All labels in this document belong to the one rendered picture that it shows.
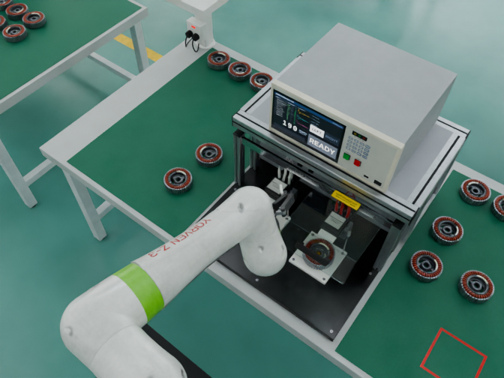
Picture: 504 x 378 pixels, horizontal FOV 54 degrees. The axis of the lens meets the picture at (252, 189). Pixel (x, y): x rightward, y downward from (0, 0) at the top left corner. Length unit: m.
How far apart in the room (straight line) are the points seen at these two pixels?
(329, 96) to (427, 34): 2.74
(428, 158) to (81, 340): 1.18
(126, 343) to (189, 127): 1.40
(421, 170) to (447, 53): 2.48
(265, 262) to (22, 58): 1.88
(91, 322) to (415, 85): 1.13
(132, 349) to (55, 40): 2.10
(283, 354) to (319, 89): 1.37
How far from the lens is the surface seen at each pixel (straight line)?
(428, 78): 1.64
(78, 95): 3.59
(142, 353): 0.90
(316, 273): 1.74
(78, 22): 2.88
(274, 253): 1.17
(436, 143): 1.73
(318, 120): 1.49
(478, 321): 1.86
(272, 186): 1.75
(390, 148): 1.42
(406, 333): 1.75
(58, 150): 2.22
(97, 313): 0.94
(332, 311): 1.70
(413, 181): 1.60
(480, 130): 3.54
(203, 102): 2.28
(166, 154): 2.09
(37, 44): 2.79
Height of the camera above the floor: 2.32
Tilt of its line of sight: 54 degrees down
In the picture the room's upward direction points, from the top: 1 degrees clockwise
